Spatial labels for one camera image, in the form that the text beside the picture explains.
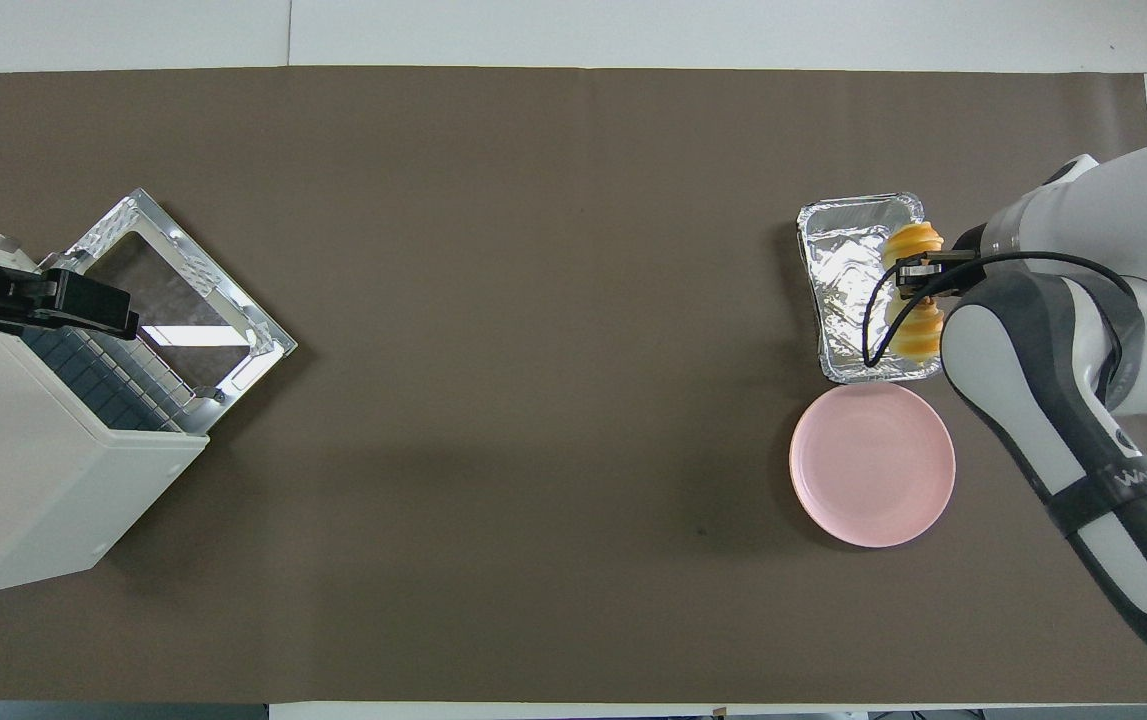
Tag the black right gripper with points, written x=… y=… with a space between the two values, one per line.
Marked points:
x=968 y=262

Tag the brown table mat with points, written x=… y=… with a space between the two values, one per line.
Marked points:
x=533 y=300

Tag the cream toaster oven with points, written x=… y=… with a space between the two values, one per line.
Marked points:
x=23 y=470

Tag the pink round plate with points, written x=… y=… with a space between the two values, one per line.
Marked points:
x=873 y=465

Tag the aluminium foil tray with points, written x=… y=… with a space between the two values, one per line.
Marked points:
x=838 y=280

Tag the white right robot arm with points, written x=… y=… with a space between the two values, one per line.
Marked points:
x=993 y=340

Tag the glass oven door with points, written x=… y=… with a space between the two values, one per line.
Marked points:
x=233 y=305

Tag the yellow sliced bread loaf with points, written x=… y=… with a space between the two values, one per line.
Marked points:
x=918 y=335

